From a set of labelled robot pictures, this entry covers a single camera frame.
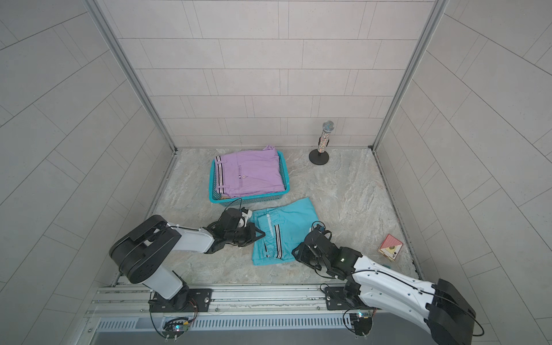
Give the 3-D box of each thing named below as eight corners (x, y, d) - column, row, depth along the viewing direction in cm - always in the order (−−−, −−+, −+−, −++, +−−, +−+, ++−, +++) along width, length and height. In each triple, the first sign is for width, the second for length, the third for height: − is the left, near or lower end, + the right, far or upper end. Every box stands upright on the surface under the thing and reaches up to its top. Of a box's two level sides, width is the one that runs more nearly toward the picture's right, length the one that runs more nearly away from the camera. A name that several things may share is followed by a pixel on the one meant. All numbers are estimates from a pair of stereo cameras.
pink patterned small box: (377, 251, 84) (379, 249, 82) (386, 235, 88) (388, 232, 86) (393, 262, 81) (396, 260, 79) (401, 244, 86) (404, 242, 84)
